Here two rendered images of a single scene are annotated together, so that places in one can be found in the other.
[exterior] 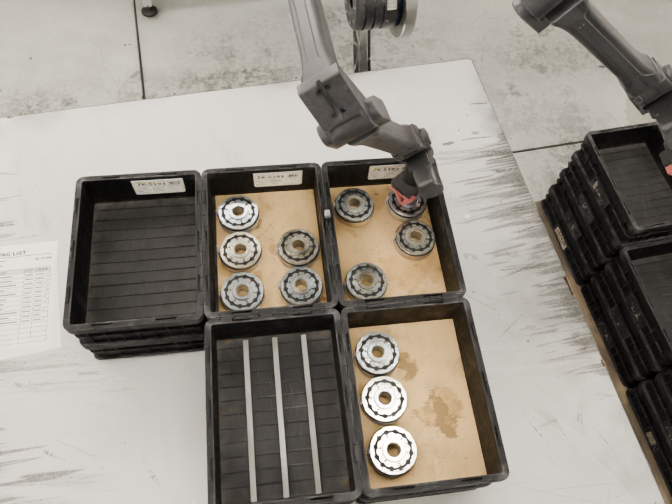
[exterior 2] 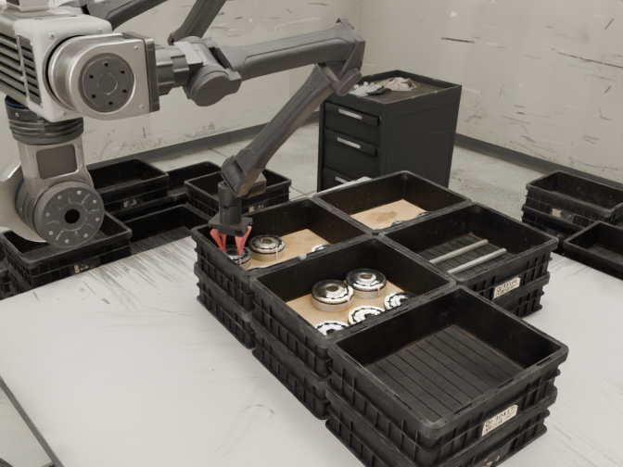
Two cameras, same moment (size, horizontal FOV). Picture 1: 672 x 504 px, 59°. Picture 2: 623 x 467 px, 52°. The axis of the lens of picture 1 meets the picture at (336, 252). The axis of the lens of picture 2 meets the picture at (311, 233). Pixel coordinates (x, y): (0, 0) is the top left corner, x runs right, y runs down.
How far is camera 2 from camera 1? 186 cm
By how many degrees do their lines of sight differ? 76
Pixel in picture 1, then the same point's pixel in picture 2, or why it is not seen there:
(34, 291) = not seen: outside the picture
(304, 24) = (303, 40)
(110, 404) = (562, 402)
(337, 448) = (452, 244)
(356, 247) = not seen: hidden behind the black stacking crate
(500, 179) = (136, 267)
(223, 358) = not seen: hidden behind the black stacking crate
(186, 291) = (437, 347)
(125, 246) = (443, 409)
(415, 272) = (293, 246)
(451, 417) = (383, 214)
